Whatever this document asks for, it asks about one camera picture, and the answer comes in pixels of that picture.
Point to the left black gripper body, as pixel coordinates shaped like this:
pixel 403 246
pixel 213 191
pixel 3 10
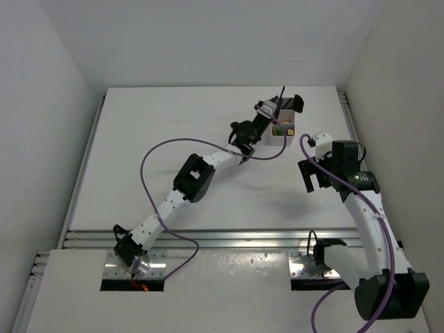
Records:
pixel 260 126

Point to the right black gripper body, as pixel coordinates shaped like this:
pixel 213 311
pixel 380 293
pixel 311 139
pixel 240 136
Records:
pixel 323 179

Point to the black fan brush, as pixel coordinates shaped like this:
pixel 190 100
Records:
pixel 298 104

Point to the long round black brush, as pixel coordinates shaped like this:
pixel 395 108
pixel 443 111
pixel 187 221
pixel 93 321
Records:
pixel 281 95

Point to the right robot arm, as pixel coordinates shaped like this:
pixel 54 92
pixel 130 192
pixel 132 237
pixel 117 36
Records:
pixel 384 283

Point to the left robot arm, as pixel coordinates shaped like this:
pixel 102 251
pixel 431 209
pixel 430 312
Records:
pixel 193 180

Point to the white three-compartment organizer box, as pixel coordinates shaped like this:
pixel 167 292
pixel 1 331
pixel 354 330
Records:
pixel 286 114

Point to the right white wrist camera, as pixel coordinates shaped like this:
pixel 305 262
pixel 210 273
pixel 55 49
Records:
pixel 322 144

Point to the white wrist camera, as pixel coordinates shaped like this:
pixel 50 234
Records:
pixel 266 109
pixel 322 144

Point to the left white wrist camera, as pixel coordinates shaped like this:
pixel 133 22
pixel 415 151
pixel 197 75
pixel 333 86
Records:
pixel 266 109

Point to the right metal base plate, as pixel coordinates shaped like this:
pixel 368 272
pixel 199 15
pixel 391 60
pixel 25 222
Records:
pixel 301 267

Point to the metal base plate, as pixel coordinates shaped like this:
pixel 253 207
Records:
pixel 301 267
pixel 151 266

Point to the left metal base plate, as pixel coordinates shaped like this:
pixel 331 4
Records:
pixel 151 266

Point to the aluminium rail front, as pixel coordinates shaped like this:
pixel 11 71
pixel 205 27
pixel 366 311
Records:
pixel 211 239

